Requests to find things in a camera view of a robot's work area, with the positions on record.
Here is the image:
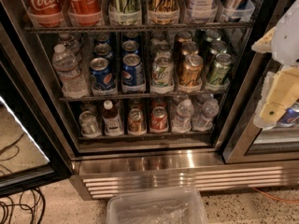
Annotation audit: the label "Pepsi can behind right door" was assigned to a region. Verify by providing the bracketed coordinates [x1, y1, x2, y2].
[278, 102, 299, 127]

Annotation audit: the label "white 7up can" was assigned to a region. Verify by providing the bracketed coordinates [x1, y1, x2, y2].
[152, 56, 174, 87]

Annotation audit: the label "bottom shelf red can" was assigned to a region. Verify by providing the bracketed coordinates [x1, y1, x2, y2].
[150, 106, 168, 132]

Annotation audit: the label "left Coca-Cola can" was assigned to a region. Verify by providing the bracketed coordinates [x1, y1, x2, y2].
[28, 0, 62, 27]

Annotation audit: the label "wire shelf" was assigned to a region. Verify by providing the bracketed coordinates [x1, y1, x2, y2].
[24, 21, 254, 34]
[59, 90, 227, 102]

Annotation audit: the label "front right Pepsi can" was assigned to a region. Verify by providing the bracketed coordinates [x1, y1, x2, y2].
[122, 53, 144, 86]

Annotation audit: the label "tall green striped can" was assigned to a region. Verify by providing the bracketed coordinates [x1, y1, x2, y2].
[108, 0, 141, 26]

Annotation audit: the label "front clear water bottle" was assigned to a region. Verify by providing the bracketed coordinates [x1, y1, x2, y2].
[52, 44, 90, 99]

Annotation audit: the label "coca-cola can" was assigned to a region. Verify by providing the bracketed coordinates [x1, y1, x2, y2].
[28, 0, 62, 27]
[68, 0, 103, 27]

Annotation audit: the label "bottom shelf silver can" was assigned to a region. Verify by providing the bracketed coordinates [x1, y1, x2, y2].
[79, 111, 102, 138]

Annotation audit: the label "orange cable on floor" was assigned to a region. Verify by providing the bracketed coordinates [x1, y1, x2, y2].
[252, 188, 299, 204]

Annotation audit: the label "black cables on floor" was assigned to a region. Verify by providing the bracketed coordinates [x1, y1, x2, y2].
[0, 188, 47, 224]

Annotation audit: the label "middle wire shelf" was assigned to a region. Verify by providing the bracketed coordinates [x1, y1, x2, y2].
[59, 90, 227, 102]

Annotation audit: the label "bottom shelf juice bottle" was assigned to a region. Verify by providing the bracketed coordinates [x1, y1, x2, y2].
[103, 100, 123, 136]

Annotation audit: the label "front green soda can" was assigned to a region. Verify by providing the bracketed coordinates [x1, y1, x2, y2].
[206, 53, 232, 85]

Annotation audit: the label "green soda can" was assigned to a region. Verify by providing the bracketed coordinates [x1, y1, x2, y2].
[208, 40, 228, 57]
[206, 53, 232, 85]

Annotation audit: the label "upper wire shelf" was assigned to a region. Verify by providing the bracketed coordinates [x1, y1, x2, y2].
[24, 21, 254, 34]

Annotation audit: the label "front gold soda can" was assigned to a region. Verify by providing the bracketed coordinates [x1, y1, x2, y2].
[178, 54, 203, 87]

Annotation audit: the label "open glass fridge door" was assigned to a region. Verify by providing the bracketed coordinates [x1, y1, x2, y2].
[0, 7, 71, 197]

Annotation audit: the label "tall gold striped can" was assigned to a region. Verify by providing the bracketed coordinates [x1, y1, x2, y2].
[149, 0, 179, 25]

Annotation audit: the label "bottom shelf brown can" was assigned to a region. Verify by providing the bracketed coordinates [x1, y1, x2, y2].
[128, 108, 146, 135]

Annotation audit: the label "bottom right water bottle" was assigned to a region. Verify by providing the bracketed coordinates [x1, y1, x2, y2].
[192, 99, 220, 132]

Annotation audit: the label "steel fridge vent grille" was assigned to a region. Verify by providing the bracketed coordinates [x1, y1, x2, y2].
[70, 158, 299, 201]

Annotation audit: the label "tall white can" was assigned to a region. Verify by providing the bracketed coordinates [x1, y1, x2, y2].
[187, 0, 218, 23]

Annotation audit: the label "rear water bottle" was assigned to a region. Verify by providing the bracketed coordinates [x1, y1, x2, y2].
[58, 33, 82, 62]

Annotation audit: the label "right Coca-Cola can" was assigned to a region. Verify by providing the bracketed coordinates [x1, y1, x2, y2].
[68, 0, 103, 27]

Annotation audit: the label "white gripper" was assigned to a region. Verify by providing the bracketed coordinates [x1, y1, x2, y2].
[251, 27, 299, 130]

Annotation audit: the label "front left Pepsi can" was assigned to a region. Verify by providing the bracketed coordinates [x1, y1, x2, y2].
[90, 57, 116, 91]

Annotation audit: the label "gold soda can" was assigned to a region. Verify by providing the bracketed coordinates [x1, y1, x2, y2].
[180, 41, 199, 58]
[178, 54, 203, 87]

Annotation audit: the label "clear plastic bin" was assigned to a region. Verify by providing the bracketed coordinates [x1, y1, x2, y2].
[107, 187, 208, 224]

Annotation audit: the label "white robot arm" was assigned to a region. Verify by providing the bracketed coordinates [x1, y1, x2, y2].
[251, 0, 299, 129]

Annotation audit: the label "bottom left water bottle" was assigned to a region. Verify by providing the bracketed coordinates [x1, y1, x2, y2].
[172, 99, 194, 133]

